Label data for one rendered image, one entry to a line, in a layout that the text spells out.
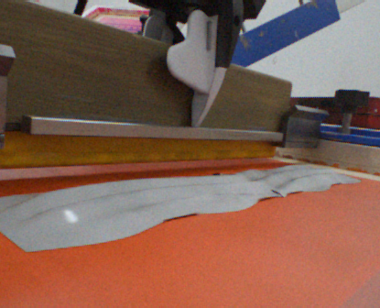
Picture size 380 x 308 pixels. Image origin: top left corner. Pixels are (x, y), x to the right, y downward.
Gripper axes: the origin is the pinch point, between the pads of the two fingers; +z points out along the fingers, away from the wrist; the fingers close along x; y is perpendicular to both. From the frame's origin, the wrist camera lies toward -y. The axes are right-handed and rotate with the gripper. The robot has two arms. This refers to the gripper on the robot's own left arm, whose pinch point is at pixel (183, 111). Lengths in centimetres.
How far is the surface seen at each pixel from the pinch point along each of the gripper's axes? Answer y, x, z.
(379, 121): -89, -7, -2
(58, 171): 11.5, -0.6, 5.1
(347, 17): -200, -63, -63
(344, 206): -1.8, 14.8, 5.2
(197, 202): 9.3, 10.6, 4.6
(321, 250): 8.4, 17.2, 5.1
